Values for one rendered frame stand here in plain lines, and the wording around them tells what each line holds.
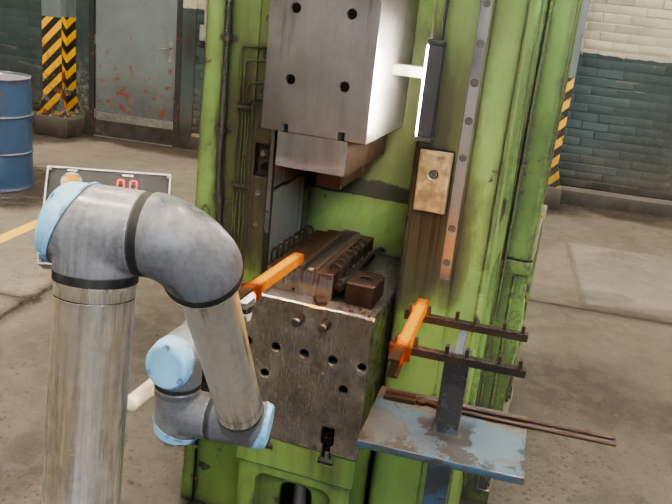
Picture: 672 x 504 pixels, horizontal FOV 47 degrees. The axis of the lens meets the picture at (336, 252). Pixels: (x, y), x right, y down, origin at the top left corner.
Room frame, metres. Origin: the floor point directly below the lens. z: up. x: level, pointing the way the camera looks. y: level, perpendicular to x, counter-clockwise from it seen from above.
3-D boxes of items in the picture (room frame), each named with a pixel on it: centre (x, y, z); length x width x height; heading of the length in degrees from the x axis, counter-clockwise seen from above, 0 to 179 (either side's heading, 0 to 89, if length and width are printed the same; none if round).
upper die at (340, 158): (2.23, 0.04, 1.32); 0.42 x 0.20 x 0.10; 164
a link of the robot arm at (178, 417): (1.32, 0.27, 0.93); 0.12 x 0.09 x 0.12; 82
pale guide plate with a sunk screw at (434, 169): (2.07, -0.24, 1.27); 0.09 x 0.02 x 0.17; 74
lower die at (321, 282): (2.23, 0.04, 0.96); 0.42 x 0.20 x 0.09; 164
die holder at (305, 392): (2.23, -0.02, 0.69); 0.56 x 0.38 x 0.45; 164
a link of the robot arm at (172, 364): (1.33, 0.28, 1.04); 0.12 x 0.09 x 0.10; 164
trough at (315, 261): (2.23, 0.01, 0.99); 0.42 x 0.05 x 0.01; 164
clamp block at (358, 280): (2.04, -0.09, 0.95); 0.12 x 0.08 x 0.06; 164
